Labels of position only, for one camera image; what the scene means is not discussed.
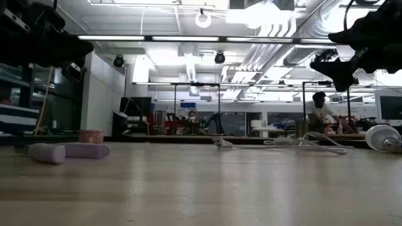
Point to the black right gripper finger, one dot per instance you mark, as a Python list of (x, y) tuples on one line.
[(361, 33), (342, 73)]

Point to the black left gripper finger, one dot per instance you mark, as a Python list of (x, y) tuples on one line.
[(63, 56), (66, 42)]

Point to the white lightbulb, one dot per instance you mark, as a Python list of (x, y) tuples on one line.
[(380, 136)]

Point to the black background robot arm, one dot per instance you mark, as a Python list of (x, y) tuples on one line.
[(216, 120), (366, 123)]

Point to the black ceiling fixture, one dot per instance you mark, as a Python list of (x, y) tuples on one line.
[(325, 56)]

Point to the bending person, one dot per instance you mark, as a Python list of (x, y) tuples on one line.
[(318, 108)]

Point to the white LED light strip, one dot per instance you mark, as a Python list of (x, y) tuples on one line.
[(185, 38), (260, 39), (110, 37)]

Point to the dark glass cabinet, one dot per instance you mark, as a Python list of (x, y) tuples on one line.
[(63, 106)]

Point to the black ceiling spotlight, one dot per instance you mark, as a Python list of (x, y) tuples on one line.
[(118, 61), (220, 58)]

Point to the blue white striped box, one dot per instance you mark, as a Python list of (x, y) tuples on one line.
[(15, 119)]

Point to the black monitor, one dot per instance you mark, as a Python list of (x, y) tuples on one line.
[(135, 106)]

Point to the black waste bin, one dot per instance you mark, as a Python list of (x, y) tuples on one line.
[(119, 124)]

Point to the red cart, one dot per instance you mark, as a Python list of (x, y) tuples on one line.
[(172, 125)]

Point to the blue sign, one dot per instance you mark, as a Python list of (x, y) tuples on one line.
[(188, 105)]

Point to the seated person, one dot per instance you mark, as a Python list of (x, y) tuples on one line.
[(192, 120)]

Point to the black background rig frame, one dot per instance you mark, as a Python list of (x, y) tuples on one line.
[(196, 84), (323, 83)]

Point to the dark wall screen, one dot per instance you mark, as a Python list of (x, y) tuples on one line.
[(391, 107)]

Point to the black aluminium rig frame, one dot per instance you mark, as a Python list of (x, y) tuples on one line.
[(172, 141)]

